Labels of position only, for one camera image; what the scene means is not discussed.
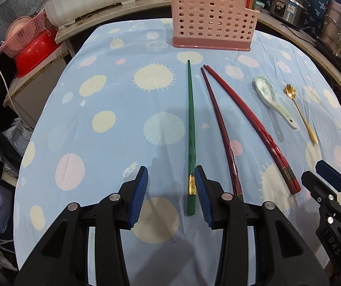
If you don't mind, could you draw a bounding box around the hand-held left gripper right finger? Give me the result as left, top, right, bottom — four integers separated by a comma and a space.
194, 165, 330, 286

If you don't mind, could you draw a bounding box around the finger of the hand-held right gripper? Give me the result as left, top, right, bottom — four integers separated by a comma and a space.
315, 160, 341, 195
301, 170, 341, 215

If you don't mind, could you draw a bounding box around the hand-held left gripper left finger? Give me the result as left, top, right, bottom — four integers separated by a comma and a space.
15, 166, 149, 286

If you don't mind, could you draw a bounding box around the dark red banded chopstick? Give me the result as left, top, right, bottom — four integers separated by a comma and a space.
203, 66, 295, 195

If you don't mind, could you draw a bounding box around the dark red wavy chopstick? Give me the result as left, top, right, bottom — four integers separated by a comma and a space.
200, 67, 244, 199

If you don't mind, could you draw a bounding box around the gold flower-shaped spoon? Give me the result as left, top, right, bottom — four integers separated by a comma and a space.
283, 84, 319, 144

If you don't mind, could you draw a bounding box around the white floral ceramic spoon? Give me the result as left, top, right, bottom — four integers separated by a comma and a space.
254, 75, 299, 130

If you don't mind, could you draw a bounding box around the pink perforated utensil holder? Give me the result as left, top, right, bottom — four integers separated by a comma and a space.
169, 0, 261, 51

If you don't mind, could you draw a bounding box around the light blue patterned tablecloth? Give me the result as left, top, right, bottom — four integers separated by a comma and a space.
13, 18, 341, 286

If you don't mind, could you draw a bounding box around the black induction cooker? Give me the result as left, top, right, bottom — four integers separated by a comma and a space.
315, 39, 341, 72

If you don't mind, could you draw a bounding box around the grey curved counter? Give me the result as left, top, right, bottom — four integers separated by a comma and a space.
257, 9, 341, 108

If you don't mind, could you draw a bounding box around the white plastic bag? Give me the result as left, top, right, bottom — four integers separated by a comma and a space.
3, 118, 34, 156

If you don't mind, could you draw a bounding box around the steel steamer pot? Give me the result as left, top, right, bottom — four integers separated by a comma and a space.
318, 0, 341, 68

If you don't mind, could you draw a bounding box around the small wooden cabinet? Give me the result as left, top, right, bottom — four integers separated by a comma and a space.
3, 51, 70, 129

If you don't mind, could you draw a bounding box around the steel rice cooker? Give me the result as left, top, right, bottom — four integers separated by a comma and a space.
270, 0, 310, 31

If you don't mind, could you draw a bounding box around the red plastic basin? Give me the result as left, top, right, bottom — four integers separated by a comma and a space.
15, 31, 58, 78

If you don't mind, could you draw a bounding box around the grey side table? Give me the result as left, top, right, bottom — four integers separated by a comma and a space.
54, 0, 174, 44

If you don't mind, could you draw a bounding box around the pink plastic basket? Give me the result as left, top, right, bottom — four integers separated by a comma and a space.
1, 13, 50, 58

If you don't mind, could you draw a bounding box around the white dish drainer teal lid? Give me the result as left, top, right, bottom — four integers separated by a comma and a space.
41, 0, 139, 31

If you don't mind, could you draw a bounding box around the pink round lid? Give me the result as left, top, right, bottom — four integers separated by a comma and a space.
6, 16, 34, 41

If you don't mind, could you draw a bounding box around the grey patterned curtain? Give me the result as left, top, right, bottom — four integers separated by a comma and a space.
0, 0, 46, 75

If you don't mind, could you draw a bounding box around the black power cord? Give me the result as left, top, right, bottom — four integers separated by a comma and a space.
281, 22, 320, 41

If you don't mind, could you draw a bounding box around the white power cable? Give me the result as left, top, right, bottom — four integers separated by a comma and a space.
0, 44, 34, 130

